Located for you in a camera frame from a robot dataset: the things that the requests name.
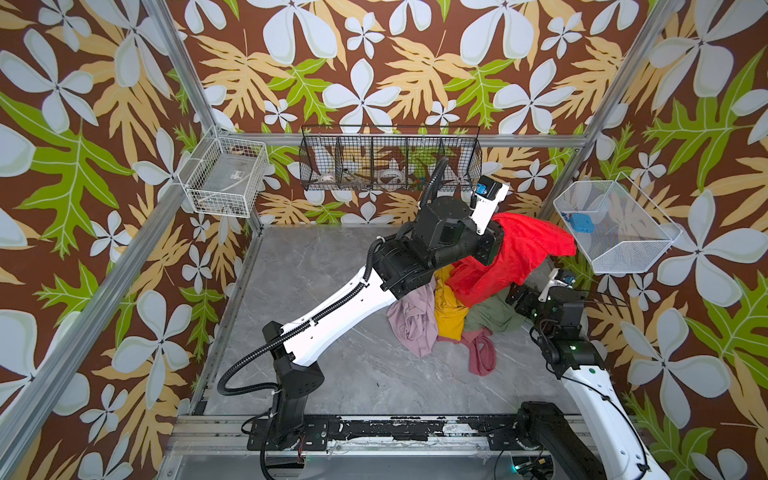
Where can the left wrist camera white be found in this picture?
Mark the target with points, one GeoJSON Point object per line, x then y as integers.
{"type": "Point", "coordinates": [487, 195]}

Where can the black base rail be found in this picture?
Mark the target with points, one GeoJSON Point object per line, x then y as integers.
{"type": "Point", "coordinates": [495, 432]}

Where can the blue object in basket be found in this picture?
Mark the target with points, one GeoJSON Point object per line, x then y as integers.
{"type": "Point", "coordinates": [581, 223]}

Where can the aluminium frame post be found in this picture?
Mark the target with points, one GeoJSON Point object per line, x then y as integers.
{"type": "Point", "coordinates": [645, 40]}
{"type": "Point", "coordinates": [112, 287]}

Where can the aluminium frame post left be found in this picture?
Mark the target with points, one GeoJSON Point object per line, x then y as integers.
{"type": "Point", "coordinates": [112, 287]}

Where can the light pink cloth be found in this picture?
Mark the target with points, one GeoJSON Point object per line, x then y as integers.
{"type": "Point", "coordinates": [413, 320]}

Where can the white wire basket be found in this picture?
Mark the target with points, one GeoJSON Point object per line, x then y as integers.
{"type": "Point", "coordinates": [632, 232]}
{"type": "Point", "coordinates": [223, 175]}

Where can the black wire basket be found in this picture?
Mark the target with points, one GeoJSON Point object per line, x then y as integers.
{"type": "Point", "coordinates": [366, 157]}

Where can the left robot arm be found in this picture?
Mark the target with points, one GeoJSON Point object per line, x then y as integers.
{"type": "Point", "coordinates": [445, 230]}

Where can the white wire basket right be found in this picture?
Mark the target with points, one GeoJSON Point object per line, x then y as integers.
{"type": "Point", "coordinates": [632, 232]}

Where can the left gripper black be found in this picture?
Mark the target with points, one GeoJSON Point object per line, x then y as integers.
{"type": "Point", "coordinates": [488, 240]}

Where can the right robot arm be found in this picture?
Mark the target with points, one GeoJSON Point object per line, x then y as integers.
{"type": "Point", "coordinates": [575, 362]}

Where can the aluminium frame post right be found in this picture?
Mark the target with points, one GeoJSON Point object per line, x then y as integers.
{"type": "Point", "coordinates": [645, 40]}

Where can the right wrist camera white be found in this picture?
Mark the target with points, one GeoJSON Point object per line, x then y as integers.
{"type": "Point", "coordinates": [557, 278]}

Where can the white wire basket left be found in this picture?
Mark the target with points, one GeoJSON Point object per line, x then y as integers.
{"type": "Point", "coordinates": [223, 175]}

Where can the red cloth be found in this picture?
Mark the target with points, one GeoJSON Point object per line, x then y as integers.
{"type": "Point", "coordinates": [526, 244]}

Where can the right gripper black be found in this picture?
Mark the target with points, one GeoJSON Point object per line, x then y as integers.
{"type": "Point", "coordinates": [527, 297]}

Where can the green cloth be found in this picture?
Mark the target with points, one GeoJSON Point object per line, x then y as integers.
{"type": "Point", "coordinates": [494, 314]}

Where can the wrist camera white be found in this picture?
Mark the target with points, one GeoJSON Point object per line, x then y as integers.
{"type": "Point", "coordinates": [487, 195]}
{"type": "Point", "coordinates": [557, 278]}

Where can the yellow cloth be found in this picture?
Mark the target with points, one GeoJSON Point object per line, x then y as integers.
{"type": "Point", "coordinates": [450, 313]}

